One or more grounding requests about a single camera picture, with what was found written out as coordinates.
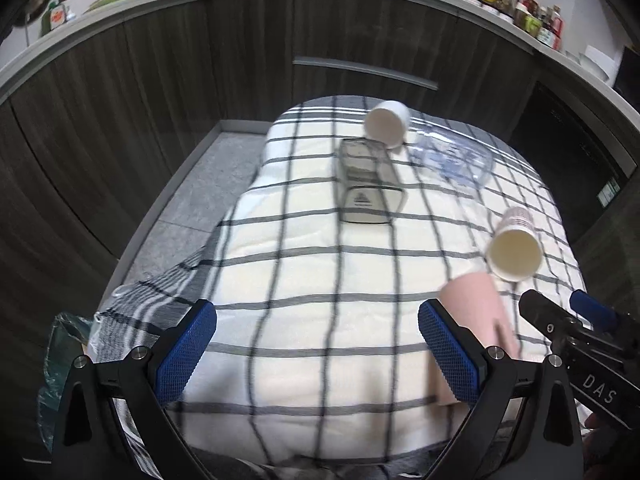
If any pink plastic cup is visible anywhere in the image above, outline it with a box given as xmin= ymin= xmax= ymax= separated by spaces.
xmin=418 ymin=272 xmax=520 ymax=406

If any patterned paper cup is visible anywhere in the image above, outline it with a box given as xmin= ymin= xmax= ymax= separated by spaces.
xmin=486 ymin=207 xmax=544 ymax=283

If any clear plastic cup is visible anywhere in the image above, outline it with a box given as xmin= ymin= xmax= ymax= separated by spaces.
xmin=409 ymin=126 xmax=495 ymax=192

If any smoky grey square cup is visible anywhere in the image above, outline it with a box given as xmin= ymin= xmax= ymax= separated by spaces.
xmin=334 ymin=138 xmax=406 ymax=224

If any white cup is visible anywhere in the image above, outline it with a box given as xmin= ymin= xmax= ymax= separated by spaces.
xmin=363 ymin=101 xmax=411 ymax=150

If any green plastic bag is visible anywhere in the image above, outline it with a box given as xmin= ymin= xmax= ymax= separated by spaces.
xmin=37 ymin=312 xmax=92 ymax=452

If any black built-in dishwasher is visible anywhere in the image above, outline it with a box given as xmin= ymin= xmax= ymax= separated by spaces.
xmin=510 ymin=84 xmax=628 ymax=243

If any checkered white black cloth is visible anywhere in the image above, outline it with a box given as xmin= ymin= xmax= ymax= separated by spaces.
xmin=89 ymin=96 xmax=584 ymax=479

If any black microwave oven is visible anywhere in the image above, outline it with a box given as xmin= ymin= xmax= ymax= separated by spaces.
xmin=613 ymin=47 xmax=640 ymax=112

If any white bowl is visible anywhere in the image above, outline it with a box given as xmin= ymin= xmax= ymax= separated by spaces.
xmin=579 ymin=53 xmax=608 ymax=81

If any green dish soap bottle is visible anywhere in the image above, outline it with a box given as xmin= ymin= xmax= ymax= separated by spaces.
xmin=40 ymin=2 xmax=66 ymax=37

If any metal drawer handle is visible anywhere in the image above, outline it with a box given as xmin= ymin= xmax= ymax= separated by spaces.
xmin=293 ymin=56 xmax=439 ymax=91

